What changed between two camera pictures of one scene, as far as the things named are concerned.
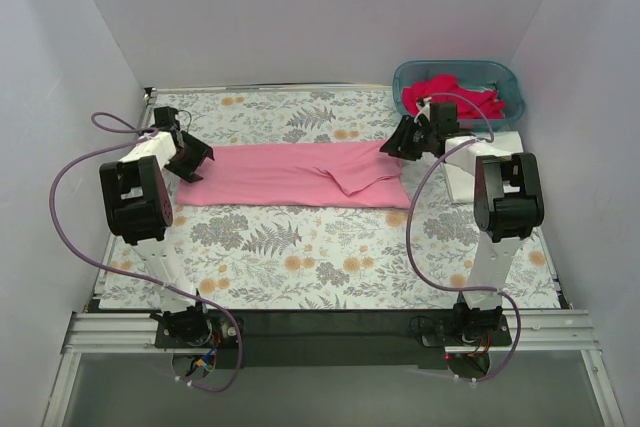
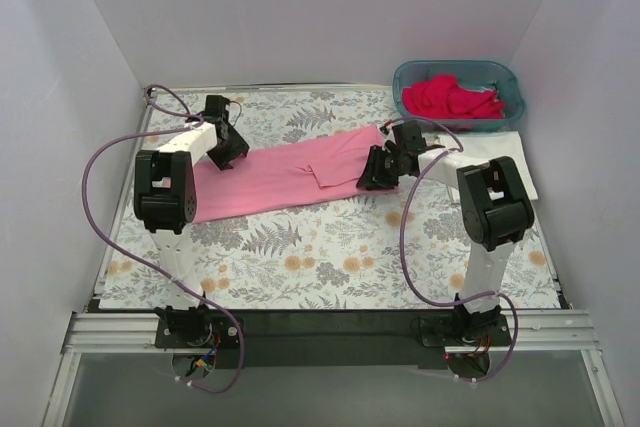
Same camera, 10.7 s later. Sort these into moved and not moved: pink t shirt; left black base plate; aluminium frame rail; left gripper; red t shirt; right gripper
Moved: right gripper; left gripper; pink t shirt
Not moved: red t shirt; aluminium frame rail; left black base plate
